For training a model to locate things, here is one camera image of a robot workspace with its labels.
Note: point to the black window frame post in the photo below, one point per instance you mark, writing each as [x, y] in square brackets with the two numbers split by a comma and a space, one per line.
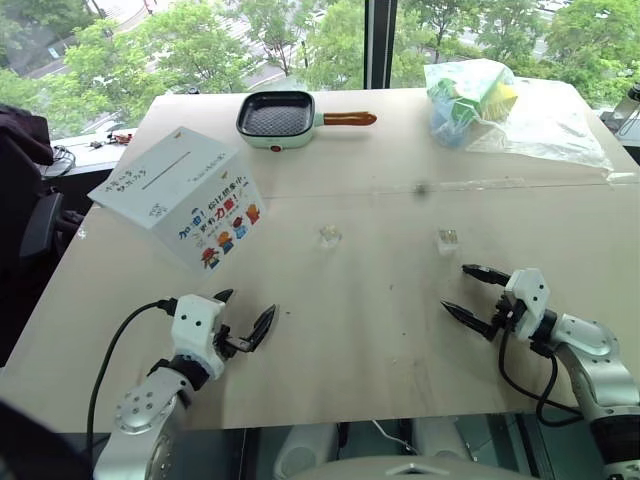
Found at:
[380, 40]

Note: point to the grey side desk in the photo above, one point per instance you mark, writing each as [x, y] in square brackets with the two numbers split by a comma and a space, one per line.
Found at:
[90, 155]

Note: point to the clear plastic sheet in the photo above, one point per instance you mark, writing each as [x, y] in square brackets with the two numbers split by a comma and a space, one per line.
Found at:
[545, 130]

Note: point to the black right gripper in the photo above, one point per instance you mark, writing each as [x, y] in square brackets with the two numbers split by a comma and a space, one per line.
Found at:
[505, 312]

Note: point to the plastic bag of toys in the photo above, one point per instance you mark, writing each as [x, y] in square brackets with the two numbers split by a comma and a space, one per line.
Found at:
[465, 100]

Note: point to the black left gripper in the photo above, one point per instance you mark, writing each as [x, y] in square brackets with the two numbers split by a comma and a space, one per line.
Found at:
[227, 345]

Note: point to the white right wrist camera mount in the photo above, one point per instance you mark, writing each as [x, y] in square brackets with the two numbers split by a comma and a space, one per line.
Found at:
[530, 295]

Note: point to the black office chair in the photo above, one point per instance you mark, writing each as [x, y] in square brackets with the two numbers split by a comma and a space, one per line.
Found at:
[25, 200]

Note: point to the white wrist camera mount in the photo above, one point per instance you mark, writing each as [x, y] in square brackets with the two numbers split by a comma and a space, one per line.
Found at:
[530, 295]
[197, 325]

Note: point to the small clear cube right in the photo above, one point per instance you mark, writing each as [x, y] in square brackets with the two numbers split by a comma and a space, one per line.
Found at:
[448, 240]

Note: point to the green electric frying pan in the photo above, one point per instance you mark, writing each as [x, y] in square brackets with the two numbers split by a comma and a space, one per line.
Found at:
[275, 117]

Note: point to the white printed cardboard box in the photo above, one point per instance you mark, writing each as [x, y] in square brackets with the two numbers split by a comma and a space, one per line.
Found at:
[170, 175]

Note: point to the white rounded foot shape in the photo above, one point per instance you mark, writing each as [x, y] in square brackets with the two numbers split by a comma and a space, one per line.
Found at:
[442, 437]
[302, 452]

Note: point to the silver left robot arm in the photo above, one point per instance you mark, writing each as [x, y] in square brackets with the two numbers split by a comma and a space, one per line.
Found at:
[145, 405]

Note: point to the grey robot torso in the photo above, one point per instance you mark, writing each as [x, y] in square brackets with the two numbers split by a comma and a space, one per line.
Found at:
[415, 470]

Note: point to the small red desk item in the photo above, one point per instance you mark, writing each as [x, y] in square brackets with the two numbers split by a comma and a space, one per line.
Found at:
[119, 138]

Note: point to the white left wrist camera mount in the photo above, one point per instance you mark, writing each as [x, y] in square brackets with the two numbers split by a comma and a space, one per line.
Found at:
[197, 325]

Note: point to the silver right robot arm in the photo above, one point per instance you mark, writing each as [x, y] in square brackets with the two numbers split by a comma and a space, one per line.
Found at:
[600, 360]

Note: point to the dark side desk equipment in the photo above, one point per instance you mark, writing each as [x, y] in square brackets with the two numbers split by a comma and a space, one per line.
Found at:
[622, 130]

